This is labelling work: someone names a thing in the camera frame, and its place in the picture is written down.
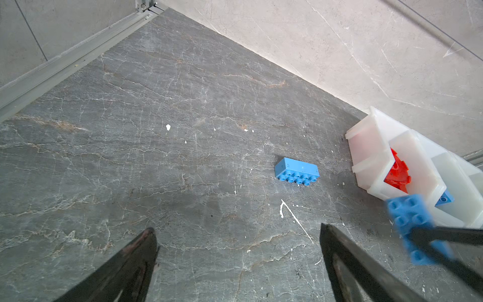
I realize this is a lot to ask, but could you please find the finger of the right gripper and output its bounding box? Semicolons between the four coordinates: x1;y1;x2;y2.
409;226;482;294

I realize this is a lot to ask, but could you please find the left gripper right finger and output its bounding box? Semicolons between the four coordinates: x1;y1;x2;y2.
320;223;425;301

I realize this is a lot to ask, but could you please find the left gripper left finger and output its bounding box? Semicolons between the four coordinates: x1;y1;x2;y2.
56;227;158;301

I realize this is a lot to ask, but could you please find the white three-compartment bin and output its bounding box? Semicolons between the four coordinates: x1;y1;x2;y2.
345;108;482;229

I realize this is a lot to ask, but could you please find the red arch lego piece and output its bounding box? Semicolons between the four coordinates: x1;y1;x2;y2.
384;149;411;193

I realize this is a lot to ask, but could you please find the blue lego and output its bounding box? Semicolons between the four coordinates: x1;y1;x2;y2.
386;195;436;266
435;190;454;206
274;157;320;186

